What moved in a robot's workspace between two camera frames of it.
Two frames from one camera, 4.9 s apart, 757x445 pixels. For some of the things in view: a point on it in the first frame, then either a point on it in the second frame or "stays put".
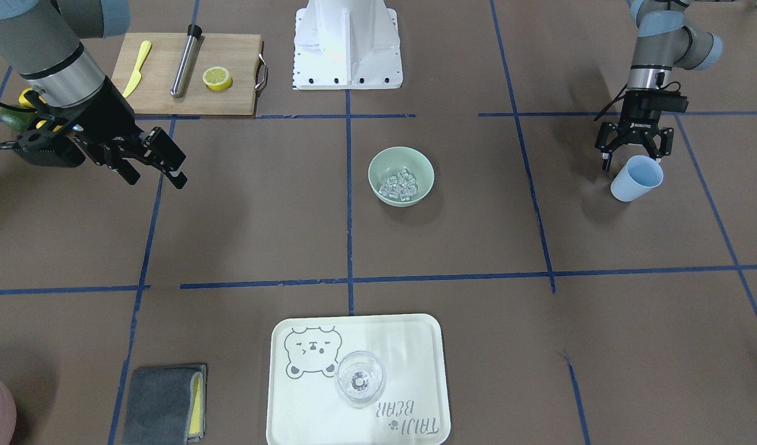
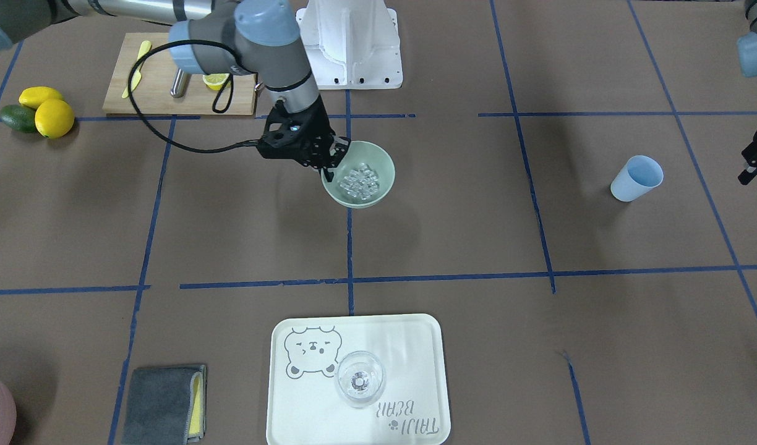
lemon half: [217, 78] stays put
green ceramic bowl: [401, 176] -> [364, 177]
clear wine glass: [359, 379] stays put
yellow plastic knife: [145, 49] stays put
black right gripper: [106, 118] -> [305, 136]
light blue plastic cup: [640, 175] stays put
